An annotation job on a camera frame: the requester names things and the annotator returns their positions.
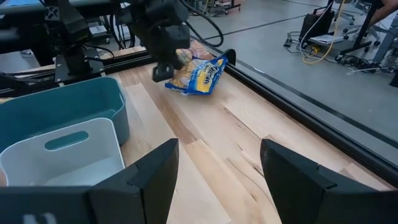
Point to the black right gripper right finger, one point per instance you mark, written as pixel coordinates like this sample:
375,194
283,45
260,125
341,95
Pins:
304,196

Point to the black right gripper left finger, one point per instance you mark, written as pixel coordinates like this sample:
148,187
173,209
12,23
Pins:
140,199

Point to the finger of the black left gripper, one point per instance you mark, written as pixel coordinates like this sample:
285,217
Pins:
229,56
163,72

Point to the red Maruchan noodle packet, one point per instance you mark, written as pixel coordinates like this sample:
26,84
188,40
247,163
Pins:
200,49

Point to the blue Maruchan noodle packet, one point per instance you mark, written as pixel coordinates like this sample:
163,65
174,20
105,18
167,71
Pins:
202,77

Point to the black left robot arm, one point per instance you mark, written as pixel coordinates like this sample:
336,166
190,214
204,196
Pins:
70,34

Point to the rolling cart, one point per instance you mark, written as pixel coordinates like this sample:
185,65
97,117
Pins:
224,4

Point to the white plastic bin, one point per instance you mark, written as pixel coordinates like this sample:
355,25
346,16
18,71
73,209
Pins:
104,141

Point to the black box on floor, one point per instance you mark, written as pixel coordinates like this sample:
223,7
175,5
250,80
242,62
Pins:
314,25

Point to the white flat board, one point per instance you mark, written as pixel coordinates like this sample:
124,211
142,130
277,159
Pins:
326,39

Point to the teal plastic bin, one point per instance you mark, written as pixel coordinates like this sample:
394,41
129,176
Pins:
62,102

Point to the black desk stand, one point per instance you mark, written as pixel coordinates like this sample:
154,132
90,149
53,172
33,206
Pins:
363,28

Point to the person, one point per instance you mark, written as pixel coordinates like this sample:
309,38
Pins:
385,9

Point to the black table frame rail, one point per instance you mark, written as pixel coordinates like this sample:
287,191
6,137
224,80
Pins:
311,124

